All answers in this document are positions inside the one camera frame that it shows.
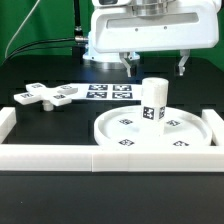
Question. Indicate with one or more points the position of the white fence bar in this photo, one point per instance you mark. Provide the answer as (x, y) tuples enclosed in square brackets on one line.
[(216, 123), (7, 121), (99, 159)]

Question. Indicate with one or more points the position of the white left fence bar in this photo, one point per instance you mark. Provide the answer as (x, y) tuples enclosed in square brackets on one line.
[(7, 121)]

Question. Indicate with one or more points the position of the white front fence bar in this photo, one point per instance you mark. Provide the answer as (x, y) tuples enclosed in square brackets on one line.
[(99, 159)]

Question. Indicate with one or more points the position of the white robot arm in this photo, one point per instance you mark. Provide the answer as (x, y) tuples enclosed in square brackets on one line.
[(112, 60)]

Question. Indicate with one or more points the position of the black vertical post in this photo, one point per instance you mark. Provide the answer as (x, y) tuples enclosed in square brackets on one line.
[(77, 19)]

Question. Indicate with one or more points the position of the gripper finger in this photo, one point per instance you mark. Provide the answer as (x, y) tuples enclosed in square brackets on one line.
[(130, 67), (184, 55)]

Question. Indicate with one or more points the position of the white cross-shaped table base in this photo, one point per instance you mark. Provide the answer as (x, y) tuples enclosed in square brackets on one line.
[(50, 97)]

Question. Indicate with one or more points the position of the white right fence bar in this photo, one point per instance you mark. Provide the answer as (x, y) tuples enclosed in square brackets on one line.
[(216, 123)]

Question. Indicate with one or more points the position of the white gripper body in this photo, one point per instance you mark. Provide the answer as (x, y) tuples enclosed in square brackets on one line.
[(127, 26)]

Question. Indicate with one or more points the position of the white round table top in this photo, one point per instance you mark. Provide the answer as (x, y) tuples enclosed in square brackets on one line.
[(125, 126)]

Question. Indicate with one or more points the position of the white marker sheet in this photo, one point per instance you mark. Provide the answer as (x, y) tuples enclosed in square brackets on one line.
[(107, 91)]

